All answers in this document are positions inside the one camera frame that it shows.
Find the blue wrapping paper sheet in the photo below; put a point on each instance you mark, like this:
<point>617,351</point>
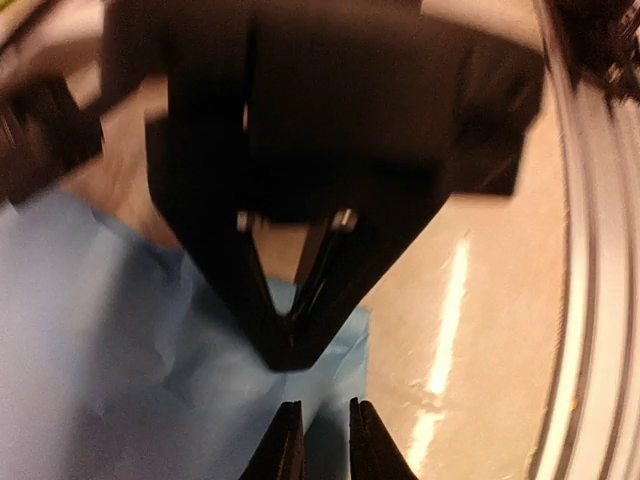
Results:
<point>118,361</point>

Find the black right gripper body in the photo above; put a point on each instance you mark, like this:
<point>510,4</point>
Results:
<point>298,109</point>

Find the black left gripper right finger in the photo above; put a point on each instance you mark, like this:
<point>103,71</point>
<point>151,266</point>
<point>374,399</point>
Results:
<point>372,451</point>

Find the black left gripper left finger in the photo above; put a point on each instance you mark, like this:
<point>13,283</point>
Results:
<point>280,454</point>

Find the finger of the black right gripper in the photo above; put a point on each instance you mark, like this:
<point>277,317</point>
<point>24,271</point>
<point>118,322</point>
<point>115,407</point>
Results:
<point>228,259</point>
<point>386,227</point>

